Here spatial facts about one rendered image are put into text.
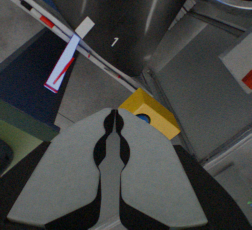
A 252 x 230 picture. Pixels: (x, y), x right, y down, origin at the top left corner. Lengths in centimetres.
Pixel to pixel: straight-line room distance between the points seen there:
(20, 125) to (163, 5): 48
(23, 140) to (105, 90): 118
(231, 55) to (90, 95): 124
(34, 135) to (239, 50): 75
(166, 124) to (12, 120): 43
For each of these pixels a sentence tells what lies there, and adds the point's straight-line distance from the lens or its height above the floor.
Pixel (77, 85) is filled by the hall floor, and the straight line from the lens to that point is 168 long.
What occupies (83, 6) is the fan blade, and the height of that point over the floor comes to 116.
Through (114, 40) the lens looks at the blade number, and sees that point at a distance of 31.
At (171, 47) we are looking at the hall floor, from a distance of 162.
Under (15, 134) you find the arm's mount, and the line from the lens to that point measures 61.
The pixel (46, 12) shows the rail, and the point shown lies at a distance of 64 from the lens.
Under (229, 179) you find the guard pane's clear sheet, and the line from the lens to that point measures 85.
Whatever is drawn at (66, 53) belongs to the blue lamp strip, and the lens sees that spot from 47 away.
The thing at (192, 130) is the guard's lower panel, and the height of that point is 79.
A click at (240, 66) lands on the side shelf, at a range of 83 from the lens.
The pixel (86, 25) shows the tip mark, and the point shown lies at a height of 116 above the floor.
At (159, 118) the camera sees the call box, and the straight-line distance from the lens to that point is 53.
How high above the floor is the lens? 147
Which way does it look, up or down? 56 degrees down
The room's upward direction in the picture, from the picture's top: 170 degrees clockwise
